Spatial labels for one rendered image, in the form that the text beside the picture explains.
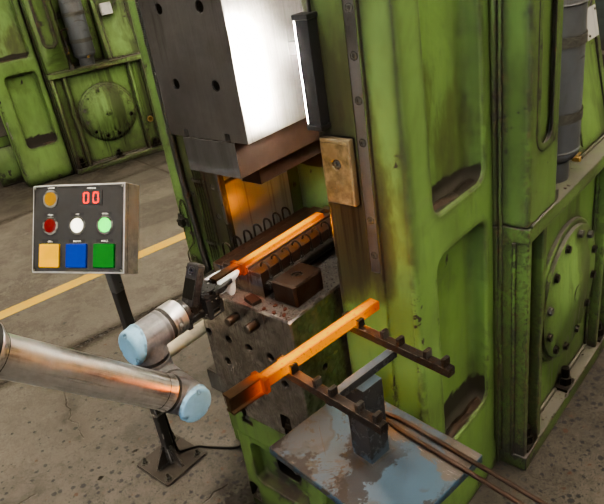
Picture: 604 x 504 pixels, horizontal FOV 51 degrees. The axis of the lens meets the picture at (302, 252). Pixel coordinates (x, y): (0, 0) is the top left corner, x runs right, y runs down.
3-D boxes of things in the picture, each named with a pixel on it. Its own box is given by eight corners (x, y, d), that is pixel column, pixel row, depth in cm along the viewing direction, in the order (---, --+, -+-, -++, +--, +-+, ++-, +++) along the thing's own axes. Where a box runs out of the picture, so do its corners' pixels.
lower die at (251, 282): (265, 297, 177) (259, 271, 173) (216, 281, 189) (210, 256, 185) (353, 235, 203) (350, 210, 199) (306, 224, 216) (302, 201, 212)
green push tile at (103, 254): (113, 268, 193) (113, 243, 193) (92, 267, 195) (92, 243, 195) (116, 268, 194) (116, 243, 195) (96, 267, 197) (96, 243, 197)
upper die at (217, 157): (241, 179, 160) (234, 143, 156) (190, 169, 173) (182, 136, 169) (341, 127, 187) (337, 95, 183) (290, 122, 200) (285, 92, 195)
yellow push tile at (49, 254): (58, 267, 199) (58, 243, 199) (38, 267, 201) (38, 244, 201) (62, 267, 201) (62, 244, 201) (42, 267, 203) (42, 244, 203)
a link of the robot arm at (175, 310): (150, 303, 162) (174, 314, 156) (165, 294, 165) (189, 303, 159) (159, 332, 166) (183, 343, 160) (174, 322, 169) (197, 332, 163)
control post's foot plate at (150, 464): (168, 489, 241) (162, 472, 237) (133, 466, 254) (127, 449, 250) (210, 453, 254) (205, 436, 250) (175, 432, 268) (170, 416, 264)
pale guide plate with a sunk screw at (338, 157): (355, 207, 156) (348, 141, 148) (327, 201, 161) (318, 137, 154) (360, 204, 157) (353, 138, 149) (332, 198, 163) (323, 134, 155)
